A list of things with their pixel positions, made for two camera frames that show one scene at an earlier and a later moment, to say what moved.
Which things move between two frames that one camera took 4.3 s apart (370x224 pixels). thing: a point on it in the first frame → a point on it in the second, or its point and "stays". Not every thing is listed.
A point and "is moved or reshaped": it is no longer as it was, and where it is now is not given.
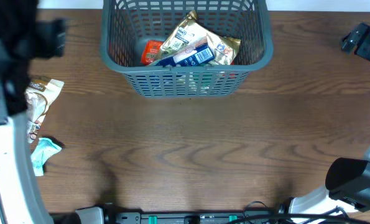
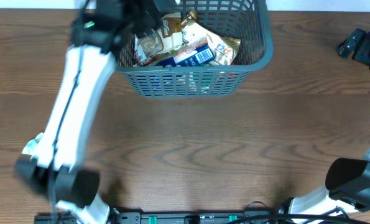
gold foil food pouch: x=190 y=31 stays
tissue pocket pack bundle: x=196 y=51 stays
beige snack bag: x=38 y=96 → x=166 y=38
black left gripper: x=63 y=53 → x=147 y=25
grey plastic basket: x=126 y=23 stays
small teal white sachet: x=46 y=148 is moved or reshaped
